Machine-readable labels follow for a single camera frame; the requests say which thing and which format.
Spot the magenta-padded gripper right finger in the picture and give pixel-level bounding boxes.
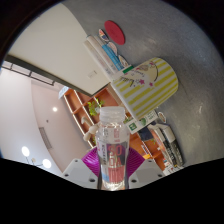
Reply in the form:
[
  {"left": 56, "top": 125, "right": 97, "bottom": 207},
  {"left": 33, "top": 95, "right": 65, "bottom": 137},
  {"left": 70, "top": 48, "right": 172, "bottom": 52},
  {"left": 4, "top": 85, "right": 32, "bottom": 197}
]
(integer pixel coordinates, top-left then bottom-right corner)
[{"left": 127, "top": 147, "right": 165, "bottom": 190}]

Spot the branched globe ceiling lamp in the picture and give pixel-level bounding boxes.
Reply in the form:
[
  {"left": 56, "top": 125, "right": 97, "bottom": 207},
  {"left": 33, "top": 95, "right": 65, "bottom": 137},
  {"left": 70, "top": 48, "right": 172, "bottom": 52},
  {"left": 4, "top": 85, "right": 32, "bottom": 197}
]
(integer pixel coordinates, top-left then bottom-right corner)
[{"left": 20, "top": 145, "right": 53, "bottom": 170}]

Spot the white wall switch plate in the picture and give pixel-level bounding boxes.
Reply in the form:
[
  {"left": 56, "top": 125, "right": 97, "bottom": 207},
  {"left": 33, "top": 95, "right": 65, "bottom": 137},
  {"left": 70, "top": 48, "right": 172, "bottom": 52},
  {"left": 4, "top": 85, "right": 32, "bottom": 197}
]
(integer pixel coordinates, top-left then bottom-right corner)
[{"left": 87, "top": 69, "right": 99, "bottom": 80}]

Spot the small green white box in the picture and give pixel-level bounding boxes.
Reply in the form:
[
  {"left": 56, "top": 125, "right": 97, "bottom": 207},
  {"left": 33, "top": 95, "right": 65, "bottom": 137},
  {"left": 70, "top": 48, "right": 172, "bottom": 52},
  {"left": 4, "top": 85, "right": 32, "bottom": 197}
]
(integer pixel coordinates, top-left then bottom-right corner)
[{"left": 121, "top": 65, "right": 136, "bottom": 74}]

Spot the red-brown wall shelf unit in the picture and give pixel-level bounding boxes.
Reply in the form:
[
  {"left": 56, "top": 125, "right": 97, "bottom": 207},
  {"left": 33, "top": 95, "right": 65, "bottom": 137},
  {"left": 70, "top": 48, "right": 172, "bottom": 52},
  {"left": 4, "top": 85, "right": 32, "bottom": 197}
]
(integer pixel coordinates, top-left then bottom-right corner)
[{"left": 63, "top": 87, "right": 168, "bottom": 171}]

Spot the yellow striped white mug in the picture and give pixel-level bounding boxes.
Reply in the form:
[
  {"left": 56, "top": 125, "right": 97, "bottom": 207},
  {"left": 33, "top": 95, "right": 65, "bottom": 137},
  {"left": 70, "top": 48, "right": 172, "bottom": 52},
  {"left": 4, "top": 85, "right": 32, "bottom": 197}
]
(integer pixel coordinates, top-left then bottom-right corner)
[{"left": 111, "top": 57, "right": 179, "bottom": 121}]

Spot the black framed window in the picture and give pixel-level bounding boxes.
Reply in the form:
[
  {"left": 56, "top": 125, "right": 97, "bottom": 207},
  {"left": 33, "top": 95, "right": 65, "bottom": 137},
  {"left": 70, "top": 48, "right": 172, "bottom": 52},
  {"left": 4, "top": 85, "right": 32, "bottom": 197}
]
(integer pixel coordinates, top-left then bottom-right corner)
[{"left": 0, "top": 60, "right": 31, "bottom": 77}]

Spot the grey window curtain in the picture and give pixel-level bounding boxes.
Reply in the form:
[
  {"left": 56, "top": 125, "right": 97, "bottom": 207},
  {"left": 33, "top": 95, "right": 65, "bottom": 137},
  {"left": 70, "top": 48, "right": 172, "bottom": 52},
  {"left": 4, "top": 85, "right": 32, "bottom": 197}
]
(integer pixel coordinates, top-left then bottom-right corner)
[{"left": 29, "top": 70, "right": 56, "bottom": 86}]

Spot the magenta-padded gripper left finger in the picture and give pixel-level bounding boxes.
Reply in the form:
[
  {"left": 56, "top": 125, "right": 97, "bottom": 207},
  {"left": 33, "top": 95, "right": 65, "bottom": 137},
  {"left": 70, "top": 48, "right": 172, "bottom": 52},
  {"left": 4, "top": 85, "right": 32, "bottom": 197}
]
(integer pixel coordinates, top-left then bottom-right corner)
[{"left": 62, "top": 147, "right": 100, "bottom": 190}]

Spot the flat round red coaster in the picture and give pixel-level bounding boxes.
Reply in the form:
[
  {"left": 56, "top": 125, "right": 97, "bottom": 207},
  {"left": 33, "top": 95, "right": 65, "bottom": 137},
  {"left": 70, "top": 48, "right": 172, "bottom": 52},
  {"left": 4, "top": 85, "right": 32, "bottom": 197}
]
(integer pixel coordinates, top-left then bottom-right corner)
[{"left": 103, "top": 19, "right": 126, "bottom": 46}]

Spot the tall green white carton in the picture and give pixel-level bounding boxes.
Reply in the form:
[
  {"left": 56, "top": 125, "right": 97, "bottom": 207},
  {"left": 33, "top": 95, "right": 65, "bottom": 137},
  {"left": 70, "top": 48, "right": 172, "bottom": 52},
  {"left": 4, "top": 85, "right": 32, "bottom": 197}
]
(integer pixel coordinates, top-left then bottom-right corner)
[{"left": 124, "top": 109, "right": 158, "bottom": 134}]

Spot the ceiling air vent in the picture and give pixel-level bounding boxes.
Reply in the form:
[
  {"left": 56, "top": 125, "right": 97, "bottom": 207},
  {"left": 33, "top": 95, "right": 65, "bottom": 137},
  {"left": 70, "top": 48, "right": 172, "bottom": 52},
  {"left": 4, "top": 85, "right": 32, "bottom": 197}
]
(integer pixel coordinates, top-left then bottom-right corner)
[{"left": 38, "top": 127, "right": 53, "bottom": 150}]

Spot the stack of dark books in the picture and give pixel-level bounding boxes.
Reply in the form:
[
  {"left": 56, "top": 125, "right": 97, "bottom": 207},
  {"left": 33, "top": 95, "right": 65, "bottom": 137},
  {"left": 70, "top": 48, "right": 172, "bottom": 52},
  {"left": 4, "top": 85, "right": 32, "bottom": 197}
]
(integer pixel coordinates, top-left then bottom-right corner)
[{"left": 146, "top": 123, "right": 185, "bottom": 168}]

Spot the stack of white books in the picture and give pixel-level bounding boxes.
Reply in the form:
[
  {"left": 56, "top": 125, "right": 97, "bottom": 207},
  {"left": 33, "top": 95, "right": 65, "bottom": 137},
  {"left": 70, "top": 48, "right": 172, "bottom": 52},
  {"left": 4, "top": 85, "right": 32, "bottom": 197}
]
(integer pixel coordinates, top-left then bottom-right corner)
[{"left": 83, "top": 34, "right": 126, "bottom": 84}]

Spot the clear plastic drink bottle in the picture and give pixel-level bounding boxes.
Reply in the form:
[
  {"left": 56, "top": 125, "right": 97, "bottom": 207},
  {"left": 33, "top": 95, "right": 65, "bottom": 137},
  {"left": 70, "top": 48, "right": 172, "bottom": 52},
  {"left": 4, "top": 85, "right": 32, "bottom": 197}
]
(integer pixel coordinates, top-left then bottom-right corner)
[{"left": 94, "top": 105, "right": 130, "bottom": 192}]

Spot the small round printed disc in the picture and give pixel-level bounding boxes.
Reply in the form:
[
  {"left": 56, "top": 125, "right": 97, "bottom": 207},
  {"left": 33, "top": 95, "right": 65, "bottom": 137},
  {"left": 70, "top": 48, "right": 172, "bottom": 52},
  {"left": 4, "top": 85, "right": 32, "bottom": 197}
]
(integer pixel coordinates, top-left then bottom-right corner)
[
  {"left": 98, "top": 28, "right": 110, "bottom": 42},
  {"left": 108, "top": 42, "right": 118, "bottom": 54},
  {"left": 157, "top": 111, "right": 168, "bottom": 124},
  {"left": 118, "top": 54, "right": 129, "bottom": 69}
]

